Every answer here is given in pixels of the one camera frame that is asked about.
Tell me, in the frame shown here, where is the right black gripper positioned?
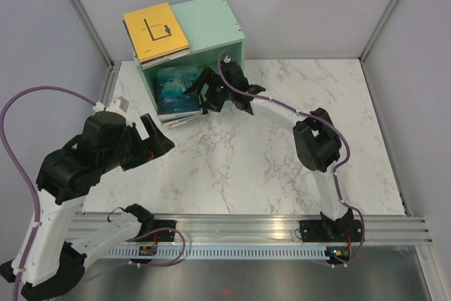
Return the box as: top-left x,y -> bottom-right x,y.
184,66 -> 235,112

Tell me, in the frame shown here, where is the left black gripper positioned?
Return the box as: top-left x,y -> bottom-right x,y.
100,113 -> 175,172

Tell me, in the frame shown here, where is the black file folder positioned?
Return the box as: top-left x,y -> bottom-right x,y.
162,109 -> 208,128

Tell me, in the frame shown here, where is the blue ocean cover book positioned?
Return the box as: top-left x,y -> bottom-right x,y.
156,66 -> 201,119

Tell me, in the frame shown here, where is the yellow book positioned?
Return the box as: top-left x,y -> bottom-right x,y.
123,3 -> 190,64

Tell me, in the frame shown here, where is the grey green notebook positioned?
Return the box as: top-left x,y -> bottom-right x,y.
160,109 -> 209,125

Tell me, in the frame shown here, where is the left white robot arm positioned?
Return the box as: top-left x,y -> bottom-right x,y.
1,111 -> 175,300

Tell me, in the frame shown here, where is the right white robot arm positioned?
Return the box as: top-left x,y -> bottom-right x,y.
184,61 -> 354,240

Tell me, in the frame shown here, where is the mint green open cabinet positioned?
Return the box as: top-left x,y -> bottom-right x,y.
134,0 -> 245,111

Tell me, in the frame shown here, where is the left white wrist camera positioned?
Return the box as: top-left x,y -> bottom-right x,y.
93,97 -> 129,117

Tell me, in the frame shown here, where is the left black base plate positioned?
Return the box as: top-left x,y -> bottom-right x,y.
152,220 -> 177,243

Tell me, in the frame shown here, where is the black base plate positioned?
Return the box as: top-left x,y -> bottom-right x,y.
152,220 -> 177,243
299,220 -> 363,242

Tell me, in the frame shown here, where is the aluminium rail beam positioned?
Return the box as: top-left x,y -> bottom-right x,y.
66,214 -> 434,245

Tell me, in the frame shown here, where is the white slotted cable duct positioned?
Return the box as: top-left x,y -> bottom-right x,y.
104,244 -> 329,260

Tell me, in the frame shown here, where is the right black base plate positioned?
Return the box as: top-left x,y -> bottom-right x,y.
299,220 -> 363,242

